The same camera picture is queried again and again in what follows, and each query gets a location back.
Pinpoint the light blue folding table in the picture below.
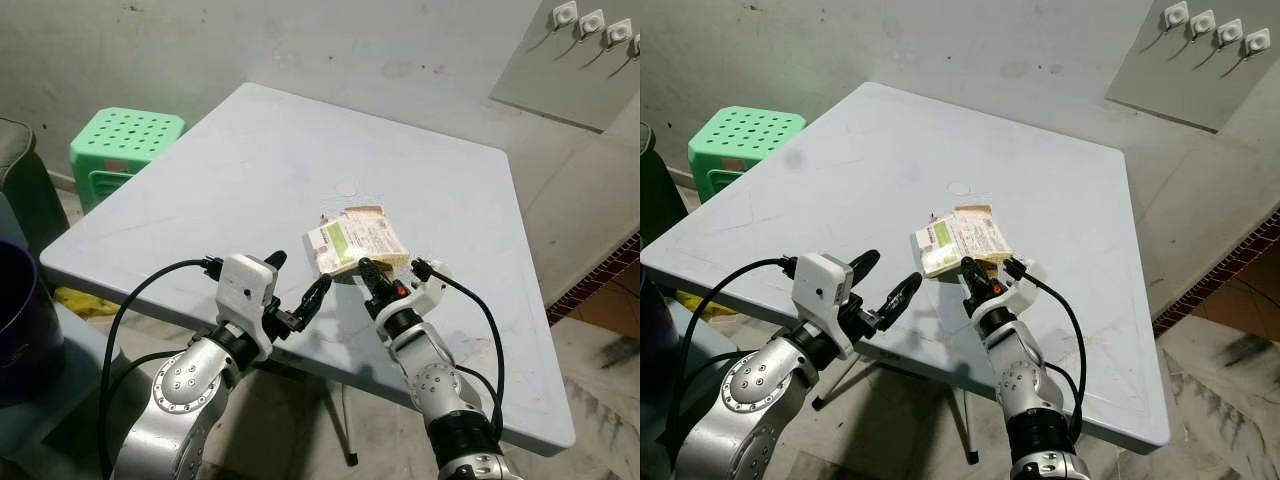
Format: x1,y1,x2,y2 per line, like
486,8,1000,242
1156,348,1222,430
40,82,578,468
640,82,1172,467

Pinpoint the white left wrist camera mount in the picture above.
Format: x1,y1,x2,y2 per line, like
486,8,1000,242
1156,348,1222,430
216,254,279,346
792,253,855,346

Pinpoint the white wall hook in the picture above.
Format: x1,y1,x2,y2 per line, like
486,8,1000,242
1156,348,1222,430
555,9,607,61
1192,18,1245,69
1168,9,1218,61
608,34,641,79
1140,1,1191,53
527,1,580,53
583,18,634,69
1215,28,1272,79

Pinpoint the dark purple plastic bucket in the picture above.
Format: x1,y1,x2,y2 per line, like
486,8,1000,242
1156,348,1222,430
640,270,667,401
0,240,67,407

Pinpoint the grey wall hook board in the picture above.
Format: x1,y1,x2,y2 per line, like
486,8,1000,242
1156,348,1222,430
1105,0,1280,134
488,0,641,134

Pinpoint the white green paper carton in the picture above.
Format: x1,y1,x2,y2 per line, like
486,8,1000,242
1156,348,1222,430
912,205,1014,280
306,205,412,278

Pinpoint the dark upholstered chair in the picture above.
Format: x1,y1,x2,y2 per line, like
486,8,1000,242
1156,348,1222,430
0,118,71,263
640,122,691,251

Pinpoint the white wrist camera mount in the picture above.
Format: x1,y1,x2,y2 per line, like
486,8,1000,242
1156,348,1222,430
792,253,855,346
216,254,279,346
990,262,1048,319
395,262,452,323

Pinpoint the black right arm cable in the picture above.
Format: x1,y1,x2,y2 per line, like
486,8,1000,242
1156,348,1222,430
1004,257,1087,443
411,257,507,443

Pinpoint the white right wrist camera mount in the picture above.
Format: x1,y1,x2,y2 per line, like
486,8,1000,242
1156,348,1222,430
990,262,1048,319
395,262,452,323

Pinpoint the green plastic stool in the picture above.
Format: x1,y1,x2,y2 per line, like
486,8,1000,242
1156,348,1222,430
70,107,187,214
688,106,808,205

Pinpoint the yellow plastic bag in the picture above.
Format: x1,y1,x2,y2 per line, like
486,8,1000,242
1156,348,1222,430
675,289,739,317
54,286,123,320

